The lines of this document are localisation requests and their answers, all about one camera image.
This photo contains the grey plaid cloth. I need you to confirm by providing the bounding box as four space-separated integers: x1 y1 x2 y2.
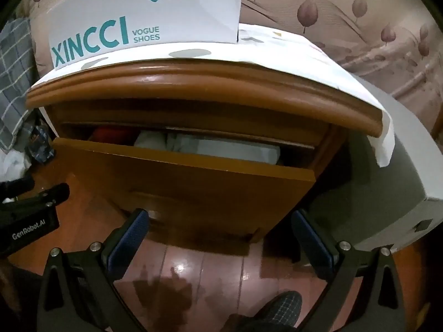
0 17 38 153

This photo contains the dark plaid slipper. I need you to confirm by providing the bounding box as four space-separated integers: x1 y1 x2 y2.
221 290 303 332

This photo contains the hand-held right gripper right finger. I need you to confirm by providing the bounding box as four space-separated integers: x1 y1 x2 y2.
291 209 411 332

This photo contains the red cloth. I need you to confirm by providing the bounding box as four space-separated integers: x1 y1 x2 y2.
88 126 139 144

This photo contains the white shoe box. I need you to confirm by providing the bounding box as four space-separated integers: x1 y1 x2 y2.
46 0 243 70

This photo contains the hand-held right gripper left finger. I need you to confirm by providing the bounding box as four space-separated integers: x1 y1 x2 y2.
37 208 150 332

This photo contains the wooden drawer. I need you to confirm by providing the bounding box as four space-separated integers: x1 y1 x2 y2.
52 124 317 239

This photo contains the white floral cloth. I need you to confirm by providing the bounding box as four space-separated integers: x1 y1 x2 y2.
0 149 32 182

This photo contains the white underwear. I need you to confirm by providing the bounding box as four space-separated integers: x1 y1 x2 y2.
133 129 171 151

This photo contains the brown wooden nightstand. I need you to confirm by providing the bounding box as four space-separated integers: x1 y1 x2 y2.
33 24 395 168

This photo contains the blue packet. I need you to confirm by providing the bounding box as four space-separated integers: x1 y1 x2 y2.
26 119 56 163

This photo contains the white waffle cloth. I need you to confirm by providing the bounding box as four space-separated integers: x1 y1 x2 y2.
166 132 281 165

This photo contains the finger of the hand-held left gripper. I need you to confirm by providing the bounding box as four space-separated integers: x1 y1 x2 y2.
14 184 70 209
0 176 35 195

